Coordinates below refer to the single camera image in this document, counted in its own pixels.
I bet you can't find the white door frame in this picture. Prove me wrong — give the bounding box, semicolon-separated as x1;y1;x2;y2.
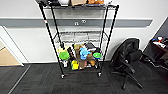
0;25;30;67

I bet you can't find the long grey wall band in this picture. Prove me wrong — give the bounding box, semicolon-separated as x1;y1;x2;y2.
0;18;154;28

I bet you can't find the yellow cup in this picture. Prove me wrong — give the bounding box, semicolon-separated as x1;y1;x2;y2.
71;60;80;71

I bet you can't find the tan cardboard packet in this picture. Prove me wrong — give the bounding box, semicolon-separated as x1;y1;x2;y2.
73;43;83;56

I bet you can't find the black office chair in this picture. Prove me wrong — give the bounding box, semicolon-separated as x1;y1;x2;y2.
109;37;145;90

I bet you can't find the black wire shelf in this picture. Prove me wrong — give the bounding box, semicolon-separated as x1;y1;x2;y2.
35;0;120;79

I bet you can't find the orange brown toy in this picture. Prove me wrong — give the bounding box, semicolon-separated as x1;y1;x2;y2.
85;58;98;69

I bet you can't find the large white wall socket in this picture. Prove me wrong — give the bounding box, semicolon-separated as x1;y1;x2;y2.
81;19;87;25

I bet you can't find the small blue red object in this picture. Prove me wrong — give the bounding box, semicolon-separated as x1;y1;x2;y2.
151;36;168;44

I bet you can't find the black plastic bag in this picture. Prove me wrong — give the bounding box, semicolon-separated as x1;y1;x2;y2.
35;0;59;6

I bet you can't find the blue plush toy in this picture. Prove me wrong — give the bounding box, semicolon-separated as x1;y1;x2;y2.
79;46;92;61

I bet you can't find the black bottle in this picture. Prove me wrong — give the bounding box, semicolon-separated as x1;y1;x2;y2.
67;45;77;60

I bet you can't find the dark flat box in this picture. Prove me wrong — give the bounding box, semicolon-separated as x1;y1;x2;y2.
83;41;98;52

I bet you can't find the dark wooden desk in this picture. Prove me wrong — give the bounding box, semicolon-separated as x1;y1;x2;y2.
143;36;168;71

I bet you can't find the yellow toy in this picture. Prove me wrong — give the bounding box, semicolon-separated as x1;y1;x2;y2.
57;47;66;55

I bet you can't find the small white bottle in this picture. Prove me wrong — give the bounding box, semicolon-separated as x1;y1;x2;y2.
62;59;69;69

